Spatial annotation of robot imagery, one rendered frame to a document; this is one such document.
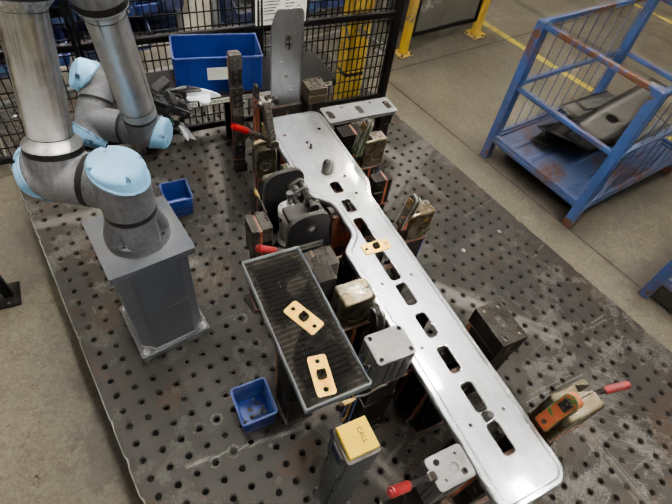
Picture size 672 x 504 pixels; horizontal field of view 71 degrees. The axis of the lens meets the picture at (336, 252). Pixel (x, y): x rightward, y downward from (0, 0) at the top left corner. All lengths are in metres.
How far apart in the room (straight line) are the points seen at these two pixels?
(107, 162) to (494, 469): 1.03
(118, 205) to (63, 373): 1.39
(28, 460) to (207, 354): 1.01
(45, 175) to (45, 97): 0.16
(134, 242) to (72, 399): 1.26
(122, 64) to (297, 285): 0.56
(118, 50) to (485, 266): 1.36
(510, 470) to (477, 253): 0.93
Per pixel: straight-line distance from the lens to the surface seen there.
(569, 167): 3.49
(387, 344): 1.05
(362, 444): 0.90
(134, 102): 1.13
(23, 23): 1.06
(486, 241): 1.92
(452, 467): 1.05
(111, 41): 1.04
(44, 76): 1.08
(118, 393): 1.49
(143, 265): 1.19
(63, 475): 2.22
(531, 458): 1.18
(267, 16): 1.99
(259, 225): 1.27
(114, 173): 1.07
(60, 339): 2.49
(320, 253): 1.21
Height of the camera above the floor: 2.01
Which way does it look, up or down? 50 degrees down
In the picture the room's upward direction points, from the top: 10 degrees clockwise
